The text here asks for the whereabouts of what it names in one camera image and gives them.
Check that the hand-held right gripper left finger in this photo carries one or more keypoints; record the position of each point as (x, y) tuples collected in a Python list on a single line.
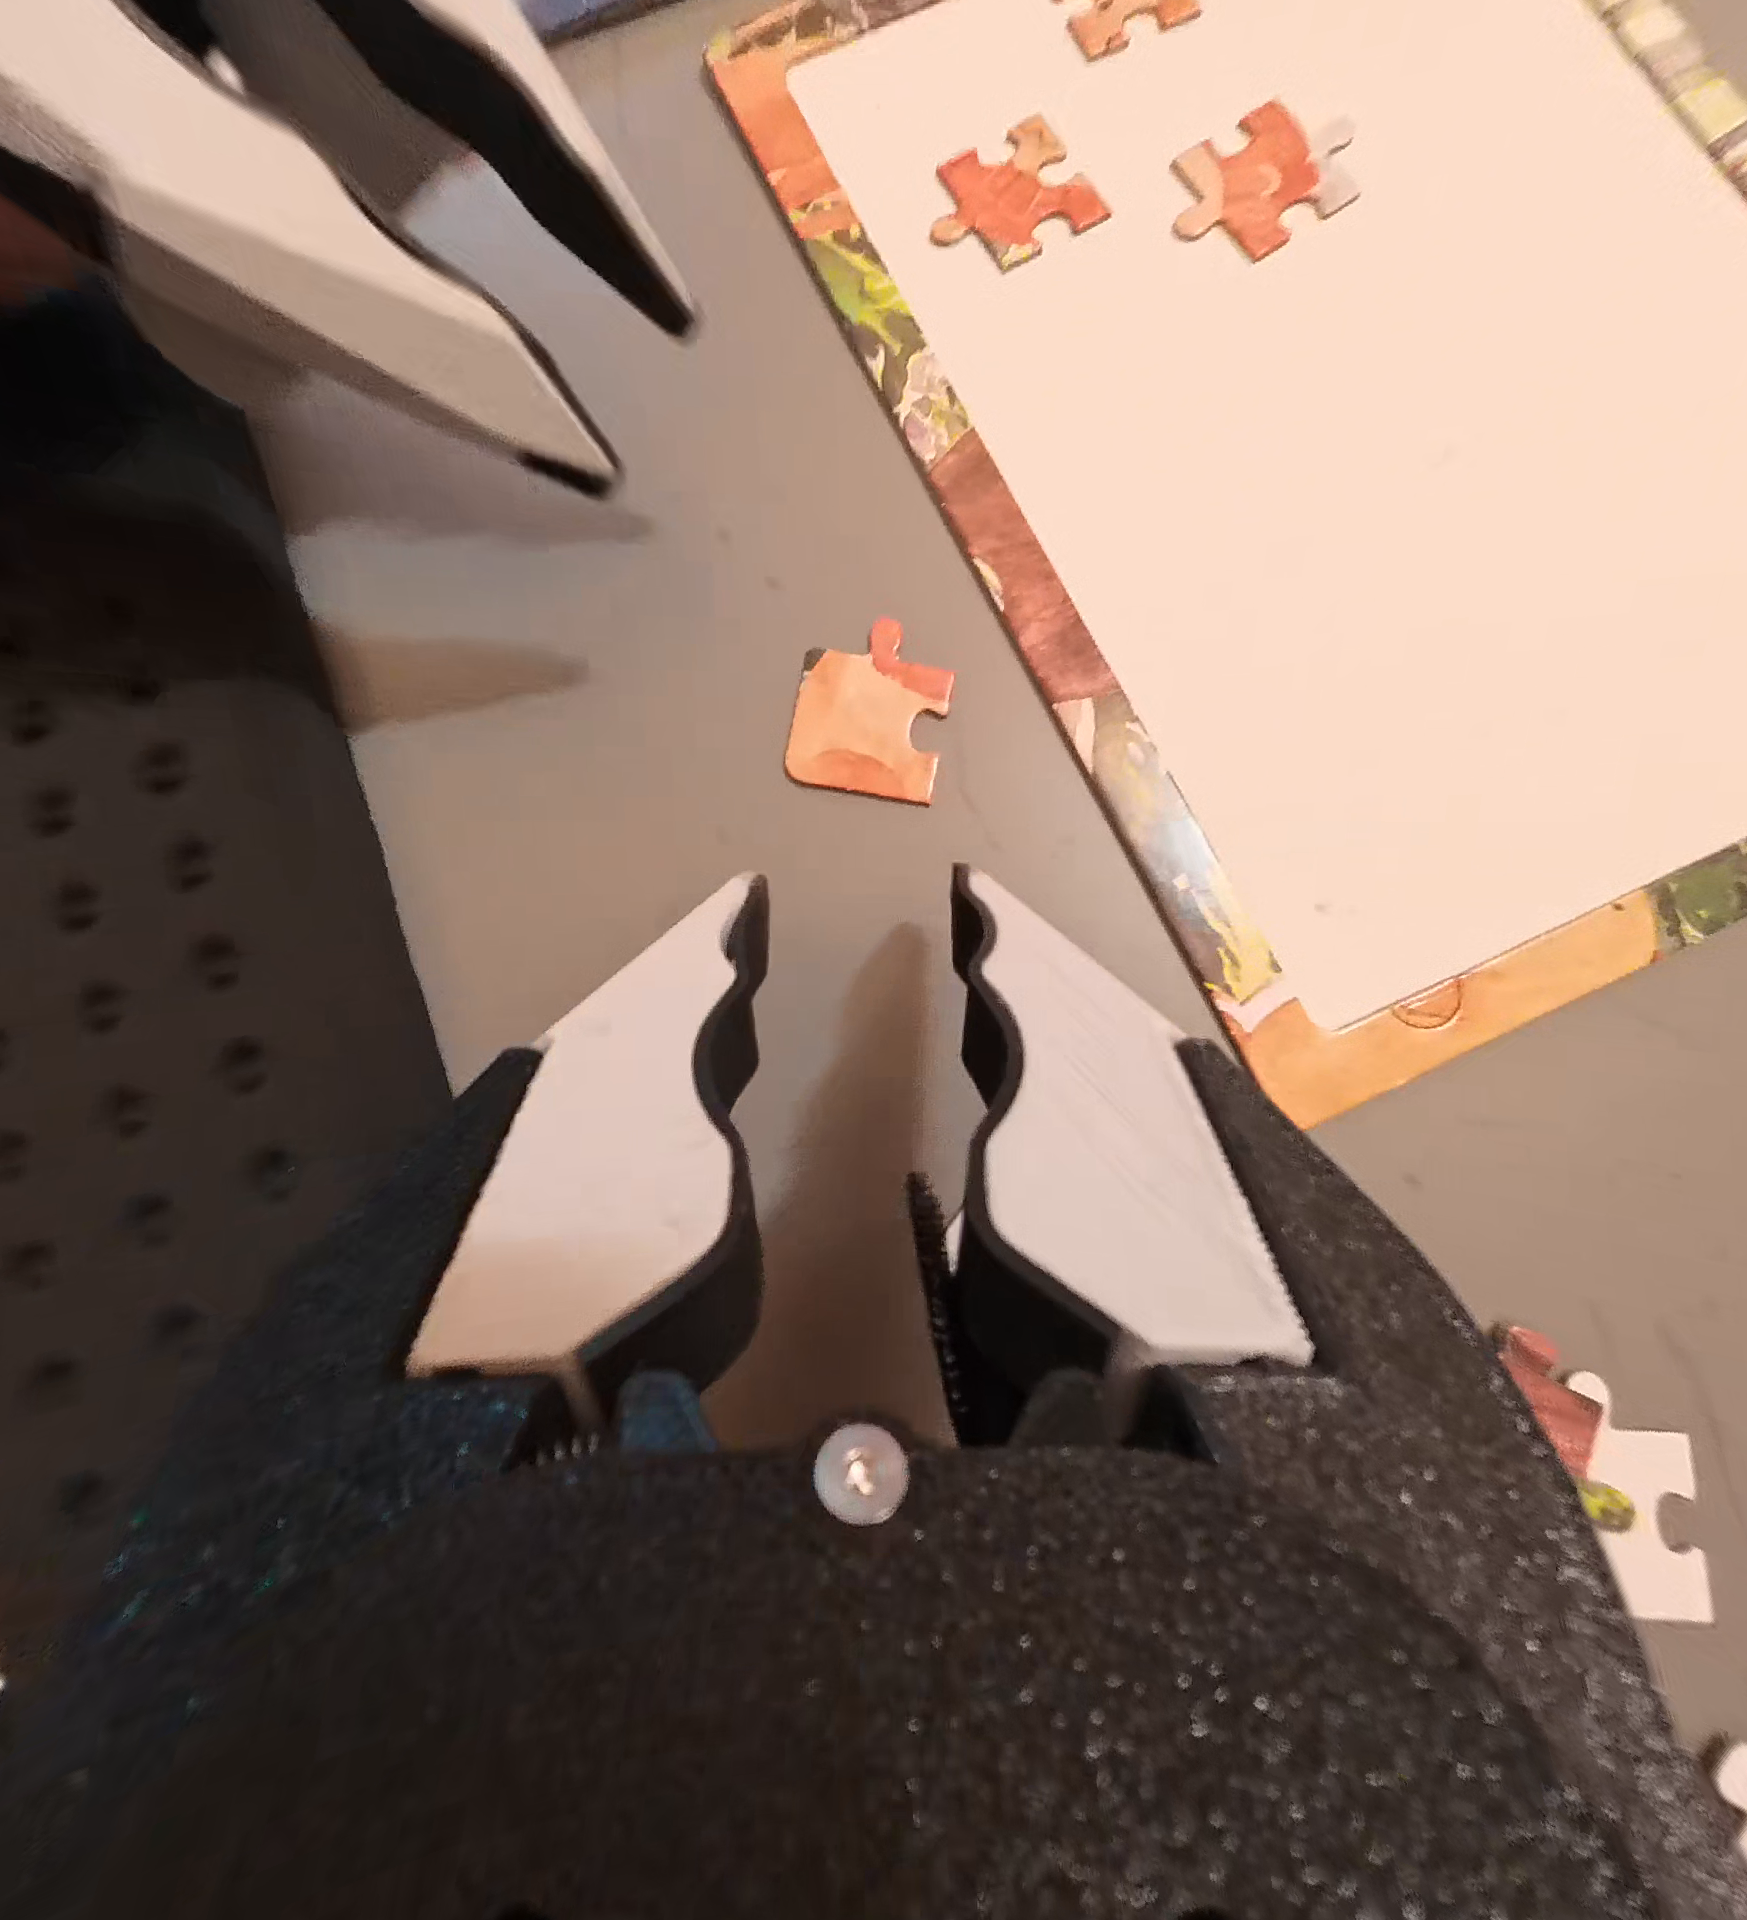
[(588, 1201)]

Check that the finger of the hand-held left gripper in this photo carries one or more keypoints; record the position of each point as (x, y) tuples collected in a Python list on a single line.
[(513, 92), (288, 256)]

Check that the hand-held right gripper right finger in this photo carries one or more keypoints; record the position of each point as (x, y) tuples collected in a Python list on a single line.
[(1143, 1201)]

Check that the red orange jigsaw piece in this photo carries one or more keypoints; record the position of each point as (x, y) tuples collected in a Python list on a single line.
[(1014, 205)]

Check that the orange corner jigsaw piece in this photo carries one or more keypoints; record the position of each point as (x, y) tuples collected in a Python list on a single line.
[(857, 727)]

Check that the pile of jigsaw pieces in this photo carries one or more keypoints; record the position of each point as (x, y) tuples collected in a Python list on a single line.
[(1652, 1517)]

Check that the orange tan jigsaw piece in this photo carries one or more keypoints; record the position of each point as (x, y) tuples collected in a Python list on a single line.
[(1114, 28)]

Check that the animal jigsaw puzzle board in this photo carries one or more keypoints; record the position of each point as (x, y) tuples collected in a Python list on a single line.
[(1414, 527)]

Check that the orange striped jigsaw piece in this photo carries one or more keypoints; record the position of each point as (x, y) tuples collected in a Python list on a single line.
[(1257, 188)]

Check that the grey desk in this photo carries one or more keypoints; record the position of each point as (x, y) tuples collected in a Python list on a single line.
[(588, 752)]

